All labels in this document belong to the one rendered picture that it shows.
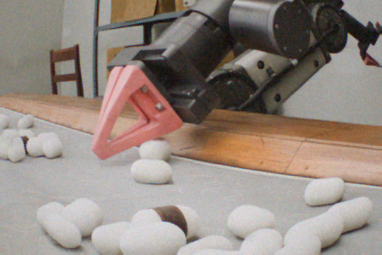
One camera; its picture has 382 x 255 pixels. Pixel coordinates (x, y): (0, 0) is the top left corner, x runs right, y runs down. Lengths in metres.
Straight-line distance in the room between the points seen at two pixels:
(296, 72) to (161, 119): 0.53
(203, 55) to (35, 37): 4.86
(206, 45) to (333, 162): 0.19
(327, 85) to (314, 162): 2.56
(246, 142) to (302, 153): 0.08
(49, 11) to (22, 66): 0.58
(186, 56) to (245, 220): 0.26
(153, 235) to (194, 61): 0.31
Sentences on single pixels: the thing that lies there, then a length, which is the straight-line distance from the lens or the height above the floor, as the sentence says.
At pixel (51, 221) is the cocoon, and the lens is 0.32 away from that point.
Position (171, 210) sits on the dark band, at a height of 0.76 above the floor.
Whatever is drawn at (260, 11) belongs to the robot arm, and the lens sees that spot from 0.55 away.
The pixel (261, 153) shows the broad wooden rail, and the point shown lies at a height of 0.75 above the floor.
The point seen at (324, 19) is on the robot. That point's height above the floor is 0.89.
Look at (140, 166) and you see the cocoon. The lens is 0.50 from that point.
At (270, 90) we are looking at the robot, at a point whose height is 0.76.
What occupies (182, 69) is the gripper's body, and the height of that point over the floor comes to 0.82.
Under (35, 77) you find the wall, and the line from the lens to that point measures 5.42.
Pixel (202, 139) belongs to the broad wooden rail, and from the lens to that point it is 0.60.
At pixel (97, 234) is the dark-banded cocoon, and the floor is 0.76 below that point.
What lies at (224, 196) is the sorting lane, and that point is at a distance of 0.44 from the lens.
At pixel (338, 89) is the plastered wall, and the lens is 2.97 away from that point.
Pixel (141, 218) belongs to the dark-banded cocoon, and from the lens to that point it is 0.32.
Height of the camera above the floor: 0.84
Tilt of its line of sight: 6 degrees down
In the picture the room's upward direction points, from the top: 4 degrees counter-clockwise
